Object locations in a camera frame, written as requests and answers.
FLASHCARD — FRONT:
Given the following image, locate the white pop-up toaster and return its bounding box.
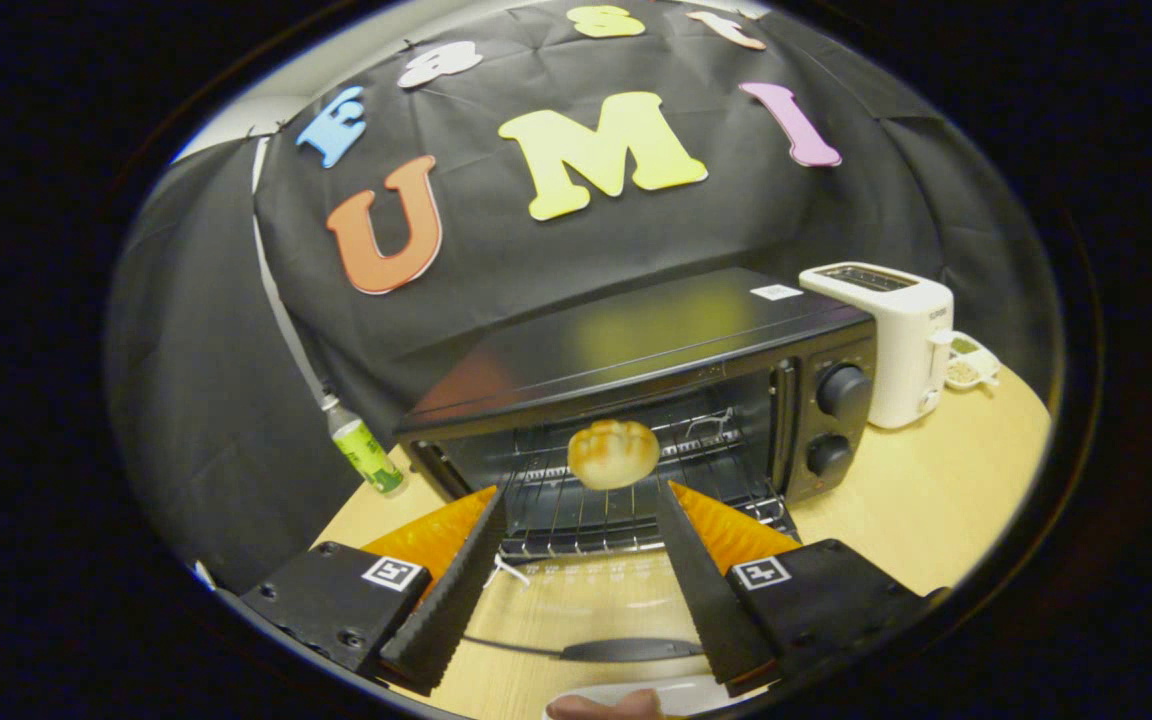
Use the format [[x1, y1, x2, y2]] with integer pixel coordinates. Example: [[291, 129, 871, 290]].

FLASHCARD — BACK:
[[799, 262, 955, 430]]

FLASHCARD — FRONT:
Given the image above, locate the green label drink bottle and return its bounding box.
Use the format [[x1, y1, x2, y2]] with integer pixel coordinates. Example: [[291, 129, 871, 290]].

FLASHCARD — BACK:
[[323, 393, 407, 497]]

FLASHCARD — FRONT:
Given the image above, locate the white square plate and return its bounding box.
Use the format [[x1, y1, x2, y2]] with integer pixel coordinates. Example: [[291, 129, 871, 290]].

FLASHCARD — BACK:
[[543, 675, 737, 720]]

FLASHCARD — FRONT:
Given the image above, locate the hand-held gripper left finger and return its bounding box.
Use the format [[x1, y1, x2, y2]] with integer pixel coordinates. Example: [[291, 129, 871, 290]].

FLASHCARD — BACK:
[[239, 485, 507, 696]]

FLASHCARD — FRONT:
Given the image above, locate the black toaster oven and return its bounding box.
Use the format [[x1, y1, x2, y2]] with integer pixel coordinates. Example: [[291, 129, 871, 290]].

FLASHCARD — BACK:
[[396, 267, 879, 666]]

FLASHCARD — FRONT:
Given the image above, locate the white divided snack dish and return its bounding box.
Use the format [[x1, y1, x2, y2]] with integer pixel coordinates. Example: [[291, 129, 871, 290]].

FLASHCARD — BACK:
[[944, 330, 1002, 391]]

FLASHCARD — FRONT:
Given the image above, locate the golden bread roll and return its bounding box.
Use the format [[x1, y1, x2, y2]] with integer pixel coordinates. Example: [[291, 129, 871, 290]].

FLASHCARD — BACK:
[[567, 419, 661, 491]]

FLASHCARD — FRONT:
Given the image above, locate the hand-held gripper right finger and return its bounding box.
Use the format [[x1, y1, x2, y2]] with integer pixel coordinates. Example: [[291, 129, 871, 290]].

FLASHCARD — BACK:
[[656, 480, 947, 698]]

